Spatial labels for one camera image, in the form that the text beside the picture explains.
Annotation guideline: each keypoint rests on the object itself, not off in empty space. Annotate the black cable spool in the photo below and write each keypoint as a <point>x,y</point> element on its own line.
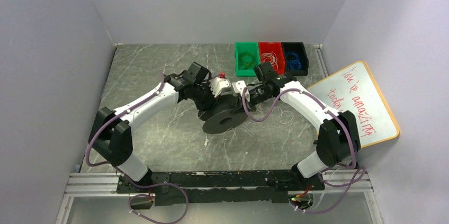
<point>226,113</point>

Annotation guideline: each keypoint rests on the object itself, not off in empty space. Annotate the red plastic bin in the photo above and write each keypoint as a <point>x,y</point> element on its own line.
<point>272,52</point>

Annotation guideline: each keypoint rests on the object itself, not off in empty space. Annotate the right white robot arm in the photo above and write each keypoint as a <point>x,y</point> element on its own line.
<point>338,136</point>

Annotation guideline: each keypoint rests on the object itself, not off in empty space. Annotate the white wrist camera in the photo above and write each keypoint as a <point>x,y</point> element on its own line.
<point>219,84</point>
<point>239,88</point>

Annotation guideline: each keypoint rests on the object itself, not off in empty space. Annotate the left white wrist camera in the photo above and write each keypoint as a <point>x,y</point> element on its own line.
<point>219,84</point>

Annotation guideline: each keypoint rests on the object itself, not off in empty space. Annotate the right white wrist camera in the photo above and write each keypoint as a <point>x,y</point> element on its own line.
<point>239,88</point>

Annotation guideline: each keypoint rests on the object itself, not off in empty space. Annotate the whiteboard with wooden frame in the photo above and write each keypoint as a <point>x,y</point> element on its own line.
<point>353,88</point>

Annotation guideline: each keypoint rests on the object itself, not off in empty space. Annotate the green plastic bin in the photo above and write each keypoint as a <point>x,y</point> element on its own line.
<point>247,58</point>

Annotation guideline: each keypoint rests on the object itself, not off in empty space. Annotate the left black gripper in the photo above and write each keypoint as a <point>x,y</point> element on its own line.
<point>207,99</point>

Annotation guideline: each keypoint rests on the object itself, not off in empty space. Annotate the aluminium extrusion frame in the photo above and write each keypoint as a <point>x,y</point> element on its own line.
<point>105,184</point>

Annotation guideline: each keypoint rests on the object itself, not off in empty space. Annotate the black plastic bin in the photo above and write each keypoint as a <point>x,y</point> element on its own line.
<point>297,62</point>

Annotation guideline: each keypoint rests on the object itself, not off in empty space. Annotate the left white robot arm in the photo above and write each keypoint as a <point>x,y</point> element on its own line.
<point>111,142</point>

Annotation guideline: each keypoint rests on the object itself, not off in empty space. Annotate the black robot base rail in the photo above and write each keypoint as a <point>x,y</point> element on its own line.
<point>276,186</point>

